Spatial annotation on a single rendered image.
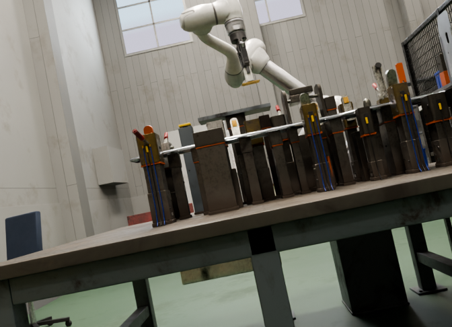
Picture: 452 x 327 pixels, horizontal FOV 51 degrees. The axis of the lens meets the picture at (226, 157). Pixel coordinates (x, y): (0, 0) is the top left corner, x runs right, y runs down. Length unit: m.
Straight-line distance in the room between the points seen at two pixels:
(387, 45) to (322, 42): 1.26
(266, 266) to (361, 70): 8.70
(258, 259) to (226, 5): 1.29
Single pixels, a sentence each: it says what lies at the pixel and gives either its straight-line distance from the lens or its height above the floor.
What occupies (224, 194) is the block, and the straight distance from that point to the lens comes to 1.86.
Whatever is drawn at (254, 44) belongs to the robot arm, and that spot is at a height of 1.58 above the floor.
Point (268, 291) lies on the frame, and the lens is 1.37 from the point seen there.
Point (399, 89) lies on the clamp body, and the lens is 1.94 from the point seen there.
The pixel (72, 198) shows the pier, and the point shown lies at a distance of 6.41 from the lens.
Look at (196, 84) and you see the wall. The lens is 9.71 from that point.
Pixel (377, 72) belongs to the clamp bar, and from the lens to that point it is 2.37.
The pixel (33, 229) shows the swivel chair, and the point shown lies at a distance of 4.24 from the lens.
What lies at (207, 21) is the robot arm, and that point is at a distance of 2.26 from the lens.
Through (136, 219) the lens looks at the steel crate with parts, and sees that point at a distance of 7.56.
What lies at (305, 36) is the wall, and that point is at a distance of 9.93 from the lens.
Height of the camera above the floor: 0.77
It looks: 4 degrees up
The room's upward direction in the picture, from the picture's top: 12 degrees counter-clockwise
